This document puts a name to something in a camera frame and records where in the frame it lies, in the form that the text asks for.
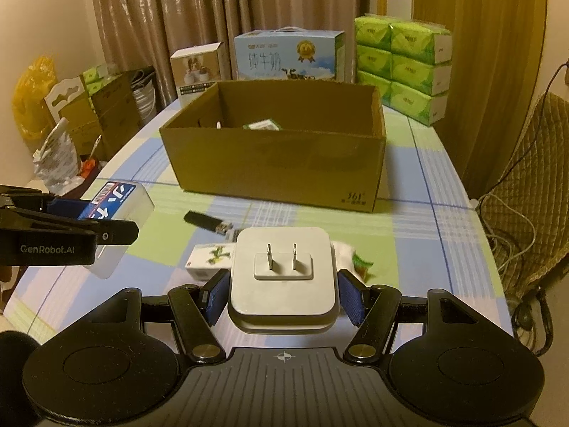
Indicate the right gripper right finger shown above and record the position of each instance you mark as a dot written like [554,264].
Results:
[373,310]

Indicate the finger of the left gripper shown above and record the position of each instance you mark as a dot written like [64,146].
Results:
[37,201]
[109,232]

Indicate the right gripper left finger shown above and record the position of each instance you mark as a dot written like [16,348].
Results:
[195,310]

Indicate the clear blue floss box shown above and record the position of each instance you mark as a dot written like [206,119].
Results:
[116,200]

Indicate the small green candy wrapper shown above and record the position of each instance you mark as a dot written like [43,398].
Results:
[361,266]

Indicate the long white ointment box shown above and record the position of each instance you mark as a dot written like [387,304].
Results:
[206,260]

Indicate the black usb stick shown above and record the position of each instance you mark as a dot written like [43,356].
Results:
[207,222]

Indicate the white power adapter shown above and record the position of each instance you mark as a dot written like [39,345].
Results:
[283,280]

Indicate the green white medicine box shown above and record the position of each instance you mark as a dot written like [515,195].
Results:
[267,124]

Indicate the white plastic bag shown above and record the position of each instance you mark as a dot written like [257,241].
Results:
[57,163]

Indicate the yellow plastic bag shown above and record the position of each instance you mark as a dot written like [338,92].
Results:
[33,119]

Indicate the checkered bed sheet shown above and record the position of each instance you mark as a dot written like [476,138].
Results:
[422,234]

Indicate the brown cardboard carton on floor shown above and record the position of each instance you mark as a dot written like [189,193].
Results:
[100,108]

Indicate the stacked white bowls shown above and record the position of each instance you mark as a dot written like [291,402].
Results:
[142,85]

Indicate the brown cardboard box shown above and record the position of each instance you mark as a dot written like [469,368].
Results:
[329,152]

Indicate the quilted brown chair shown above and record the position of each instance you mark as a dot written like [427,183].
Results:
[530,206]

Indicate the white product box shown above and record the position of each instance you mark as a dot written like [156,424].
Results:
[196,68]

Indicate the brown curtain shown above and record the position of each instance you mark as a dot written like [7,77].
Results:
[144,33]

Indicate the green tissue pack stack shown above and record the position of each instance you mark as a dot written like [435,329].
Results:
[409,61]

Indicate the blue milk carton box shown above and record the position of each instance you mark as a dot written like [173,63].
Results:
[290,53]

